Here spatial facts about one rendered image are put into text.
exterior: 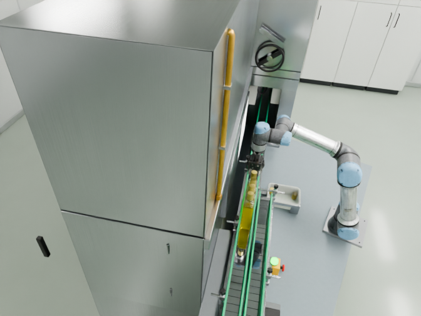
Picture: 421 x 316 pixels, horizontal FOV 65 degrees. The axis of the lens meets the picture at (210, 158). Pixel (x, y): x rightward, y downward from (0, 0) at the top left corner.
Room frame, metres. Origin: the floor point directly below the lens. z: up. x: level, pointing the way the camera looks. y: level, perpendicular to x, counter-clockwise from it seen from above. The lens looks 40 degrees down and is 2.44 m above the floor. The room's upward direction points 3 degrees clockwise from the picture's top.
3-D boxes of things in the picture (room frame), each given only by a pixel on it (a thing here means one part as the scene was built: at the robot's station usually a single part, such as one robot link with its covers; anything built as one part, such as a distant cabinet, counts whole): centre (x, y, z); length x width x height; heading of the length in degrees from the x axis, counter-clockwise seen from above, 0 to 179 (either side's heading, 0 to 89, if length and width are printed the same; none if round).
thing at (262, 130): (1.41, -0.26, 1.45); 0.09 x 0.08 x 0.11; 76
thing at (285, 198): (1.59, -0.51, 0.80); 0.22 x 0.17 x 0.09; 80
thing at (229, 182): (1.68, -0.16, 1.15); 0.90 x 0.03 x 0.34; 170
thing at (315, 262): (1.69, -0.27, 0.73); 1.58 x 1.52 x 0.04; 153
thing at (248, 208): (1.26, -0.23, 0.99); 0.06 x 0.06 x 0.21; 80
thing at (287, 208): (1.60, -0.49, 0.79); 0.27 x 0.17 x 0.08; 80
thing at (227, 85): (0.99, -0.04, 1.76); 0.03 x 0.03 x 0.72; 80
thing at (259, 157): (1.41, -0.25, 1.29); 0.09 x 0.08 x 0.12; 166
